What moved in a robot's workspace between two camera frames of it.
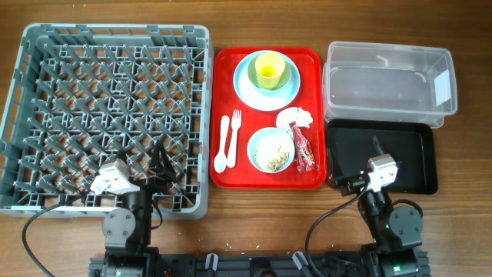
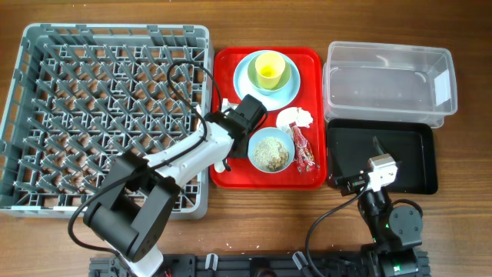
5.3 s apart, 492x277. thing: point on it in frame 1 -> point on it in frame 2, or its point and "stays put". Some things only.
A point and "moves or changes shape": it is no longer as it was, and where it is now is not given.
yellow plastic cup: [269, 67] stays put
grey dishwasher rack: [84, 95] stays put
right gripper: [352, 184] stays put
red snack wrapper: [304, 153] stays put
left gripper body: [157, 185] -> [243, 154]
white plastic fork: [236, 118] moves or changes shape
